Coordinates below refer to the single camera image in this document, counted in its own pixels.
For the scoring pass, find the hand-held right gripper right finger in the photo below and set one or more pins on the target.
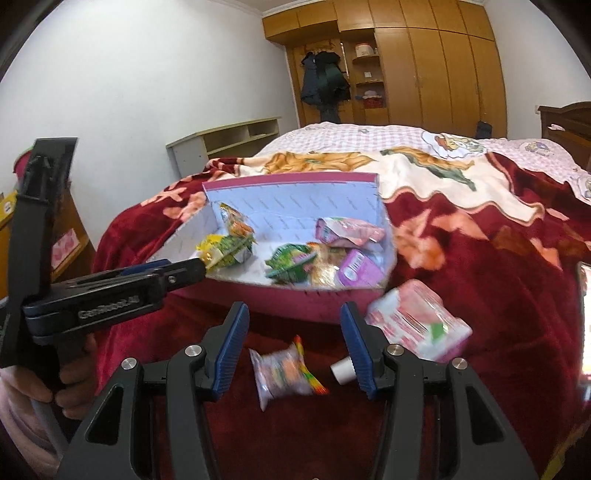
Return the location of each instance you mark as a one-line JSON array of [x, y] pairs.
[[360, 355]]

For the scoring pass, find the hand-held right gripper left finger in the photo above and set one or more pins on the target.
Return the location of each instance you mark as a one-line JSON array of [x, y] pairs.
[[231, 355]]

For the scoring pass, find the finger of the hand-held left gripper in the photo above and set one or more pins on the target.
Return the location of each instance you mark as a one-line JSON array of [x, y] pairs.
[[184, 276], [147, 265]]

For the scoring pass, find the green pea snack packet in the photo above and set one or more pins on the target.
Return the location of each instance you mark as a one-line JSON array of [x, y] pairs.
[[226, 249]]

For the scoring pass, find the gummy packet with rainbow edge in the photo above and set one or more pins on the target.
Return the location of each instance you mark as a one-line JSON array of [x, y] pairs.
[[277, 374]]

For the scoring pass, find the pink white jelly pouch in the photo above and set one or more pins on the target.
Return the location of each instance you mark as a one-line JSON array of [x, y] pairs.
[[411, 323], [351, 233]]

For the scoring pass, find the clear gummy burger packet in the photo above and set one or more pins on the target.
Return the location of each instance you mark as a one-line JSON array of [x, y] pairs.
[[235, 221]]

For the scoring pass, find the pink cardboard box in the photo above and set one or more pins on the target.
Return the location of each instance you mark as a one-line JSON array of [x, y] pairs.
[[286, 304]]

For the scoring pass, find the purple tin box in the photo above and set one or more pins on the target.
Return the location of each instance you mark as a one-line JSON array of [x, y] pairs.
[[360, 272]]

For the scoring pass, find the orange cracker packet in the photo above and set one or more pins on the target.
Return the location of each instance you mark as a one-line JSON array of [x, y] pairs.
[[325, 272]]

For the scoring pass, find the green packet with striped edge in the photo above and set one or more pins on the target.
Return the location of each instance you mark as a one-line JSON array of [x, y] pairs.
[[291, 263]]

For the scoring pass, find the person's left hand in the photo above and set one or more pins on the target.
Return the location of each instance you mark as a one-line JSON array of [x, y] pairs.
[[78, 378]]

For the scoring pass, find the wooden cabinet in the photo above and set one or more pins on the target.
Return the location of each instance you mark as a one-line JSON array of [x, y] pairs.
[[69, 221]]

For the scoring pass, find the grey low shelf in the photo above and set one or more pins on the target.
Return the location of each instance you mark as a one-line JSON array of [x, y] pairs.
[[184, 152]]

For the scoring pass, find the red floral blanket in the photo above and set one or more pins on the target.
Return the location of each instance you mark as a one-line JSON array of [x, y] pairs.
[[485, 277]]

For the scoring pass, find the cartoon printed bed sheet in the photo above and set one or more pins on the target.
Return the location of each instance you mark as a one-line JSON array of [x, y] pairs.
[[346, 136]]

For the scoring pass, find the dark green hanging jacket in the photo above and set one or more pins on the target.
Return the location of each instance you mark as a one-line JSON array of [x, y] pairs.
[[334, 83]]

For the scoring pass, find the small dark bag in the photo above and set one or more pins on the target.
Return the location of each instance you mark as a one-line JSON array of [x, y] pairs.
[[482, 130]]

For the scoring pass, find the round white box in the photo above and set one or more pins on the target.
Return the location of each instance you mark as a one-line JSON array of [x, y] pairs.
[[364, 50]]

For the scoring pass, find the wooden wardrobe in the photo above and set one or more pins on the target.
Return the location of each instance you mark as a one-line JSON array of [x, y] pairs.
[[438, 69]]

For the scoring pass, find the dark wooden headboard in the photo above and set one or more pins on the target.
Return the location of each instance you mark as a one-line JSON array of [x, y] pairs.
[[568, 120]]

